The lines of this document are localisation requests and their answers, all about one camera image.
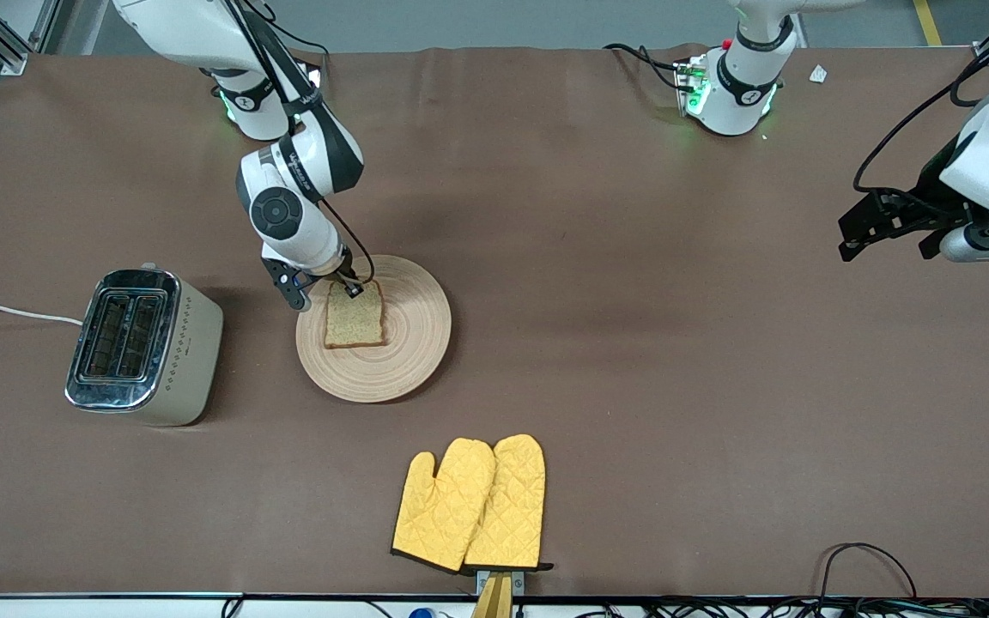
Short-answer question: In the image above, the brown bread slice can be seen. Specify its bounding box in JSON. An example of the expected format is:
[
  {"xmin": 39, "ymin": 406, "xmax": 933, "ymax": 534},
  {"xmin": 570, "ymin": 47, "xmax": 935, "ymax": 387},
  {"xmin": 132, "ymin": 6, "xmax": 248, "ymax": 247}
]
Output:
[{"xmin": 324, "ymin": 279, "xmax": 387, "ymax": 350}]

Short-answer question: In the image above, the round wooden plate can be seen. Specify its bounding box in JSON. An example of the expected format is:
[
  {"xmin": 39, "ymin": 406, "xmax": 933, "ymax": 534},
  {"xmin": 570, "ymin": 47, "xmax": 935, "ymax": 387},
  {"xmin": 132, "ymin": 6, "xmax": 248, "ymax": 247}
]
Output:
[{"xmin": 295, "ymin": 255, "xmax": 453, "ymax": 404}]

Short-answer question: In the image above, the beige chrome two-slot toaster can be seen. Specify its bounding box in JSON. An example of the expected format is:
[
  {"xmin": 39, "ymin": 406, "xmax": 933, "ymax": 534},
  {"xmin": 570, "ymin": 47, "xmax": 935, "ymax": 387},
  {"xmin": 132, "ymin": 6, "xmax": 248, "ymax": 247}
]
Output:
[{"xmin": 64, "ymin": 262, "xmax": 225, "ymax": 427}]

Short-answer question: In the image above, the yellow floor tape strip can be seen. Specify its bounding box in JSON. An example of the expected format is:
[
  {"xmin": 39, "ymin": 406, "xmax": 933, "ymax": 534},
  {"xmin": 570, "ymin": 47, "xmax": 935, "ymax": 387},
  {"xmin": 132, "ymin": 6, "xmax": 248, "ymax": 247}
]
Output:
[{"xmin": 913, "ymin": 0, "xmax": 944, "ymax": 46}]

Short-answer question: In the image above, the yellow quilted oven mitt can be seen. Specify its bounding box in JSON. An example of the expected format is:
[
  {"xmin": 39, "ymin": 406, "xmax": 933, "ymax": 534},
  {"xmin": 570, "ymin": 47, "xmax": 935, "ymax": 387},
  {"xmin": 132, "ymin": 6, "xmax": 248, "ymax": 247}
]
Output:
[
  {"xmin": 464, "ymin": 433, "xmax": 555, "ymax": 573},
  {"xmin": 391, "ymin": 438, "xmax": 497, "ymax": 573}
]

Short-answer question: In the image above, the brown table cover sheet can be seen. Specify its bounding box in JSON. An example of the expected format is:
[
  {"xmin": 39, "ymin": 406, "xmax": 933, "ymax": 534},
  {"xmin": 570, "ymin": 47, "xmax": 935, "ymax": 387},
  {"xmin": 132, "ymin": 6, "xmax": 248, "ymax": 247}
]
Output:
[{"xmin": 0, "ymin": 43, "xmax": 989, "ymax": 597}]

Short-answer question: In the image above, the yellow wooden stick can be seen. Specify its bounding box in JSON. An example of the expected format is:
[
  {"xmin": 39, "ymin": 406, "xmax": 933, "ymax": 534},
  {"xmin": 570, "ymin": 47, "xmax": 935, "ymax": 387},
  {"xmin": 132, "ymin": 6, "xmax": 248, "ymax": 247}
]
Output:
[{"xmin": 470, "ymin": 573, "xmax": 514, "ymax": 618}]

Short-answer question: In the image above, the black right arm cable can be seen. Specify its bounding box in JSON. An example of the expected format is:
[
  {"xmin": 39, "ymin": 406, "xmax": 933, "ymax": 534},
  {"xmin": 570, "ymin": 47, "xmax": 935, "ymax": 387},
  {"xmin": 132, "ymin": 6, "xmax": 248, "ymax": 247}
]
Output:
[{"xmin": 224, "ymin": 0, "xmax": 375, "ymax": 284}]

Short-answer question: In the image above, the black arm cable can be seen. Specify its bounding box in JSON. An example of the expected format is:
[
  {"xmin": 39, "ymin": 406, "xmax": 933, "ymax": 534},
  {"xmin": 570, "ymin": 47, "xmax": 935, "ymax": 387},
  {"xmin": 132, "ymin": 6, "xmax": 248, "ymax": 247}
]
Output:
[
  {"xmin": 224, "ymin": 0, "xmax": 375, "ymax": 284},
  {"xmin": 853, "ymin": 30, "xmax": 989, "ymax": 194}
]

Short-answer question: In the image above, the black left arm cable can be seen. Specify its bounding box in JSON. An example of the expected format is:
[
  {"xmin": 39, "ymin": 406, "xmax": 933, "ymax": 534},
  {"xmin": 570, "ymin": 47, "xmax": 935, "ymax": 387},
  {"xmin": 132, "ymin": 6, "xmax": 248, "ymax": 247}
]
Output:
[{"xmin": 853, "ymin": 30, "xmax": 989, "ymax": 194}]

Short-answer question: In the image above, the white toaster power cord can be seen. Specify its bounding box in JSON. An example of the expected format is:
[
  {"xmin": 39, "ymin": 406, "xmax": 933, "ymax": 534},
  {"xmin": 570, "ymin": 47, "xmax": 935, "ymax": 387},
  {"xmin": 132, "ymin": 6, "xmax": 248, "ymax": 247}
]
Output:
[{"xmin": 0, "ymin": 303, "xmax": 85, "ymax": 327}]

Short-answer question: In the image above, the black base cable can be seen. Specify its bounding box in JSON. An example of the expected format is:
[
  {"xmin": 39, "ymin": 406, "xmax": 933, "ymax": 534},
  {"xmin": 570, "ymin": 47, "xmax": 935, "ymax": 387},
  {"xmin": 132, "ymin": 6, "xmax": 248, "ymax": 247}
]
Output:
[{"xmin": 604, "ymin": 43, "xmax": 684, "ymax": 91}]

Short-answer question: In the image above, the black looped cable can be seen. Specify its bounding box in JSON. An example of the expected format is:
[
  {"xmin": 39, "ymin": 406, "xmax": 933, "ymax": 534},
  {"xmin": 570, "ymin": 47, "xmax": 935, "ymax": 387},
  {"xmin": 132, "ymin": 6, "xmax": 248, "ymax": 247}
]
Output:
[{"xmin": 819, "ymin": 542, "xmax": 920, "ymax": 602}]

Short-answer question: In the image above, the small silver metal bracket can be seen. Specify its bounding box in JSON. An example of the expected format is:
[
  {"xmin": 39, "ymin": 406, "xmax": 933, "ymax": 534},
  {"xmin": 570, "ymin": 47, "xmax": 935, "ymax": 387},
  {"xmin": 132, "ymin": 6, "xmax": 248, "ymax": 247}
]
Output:
[{"xmin": 476, "ymin": 569, "xmax": 525, "ymax": 597}]

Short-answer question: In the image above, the grey aluminium frame profile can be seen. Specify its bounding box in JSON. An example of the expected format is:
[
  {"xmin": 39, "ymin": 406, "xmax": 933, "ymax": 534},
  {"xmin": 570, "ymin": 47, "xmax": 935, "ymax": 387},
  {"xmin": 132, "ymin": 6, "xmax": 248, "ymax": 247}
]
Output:
[{"xmin": 0, "ymin": 0, "xmax": 62, "ymax": 76}]

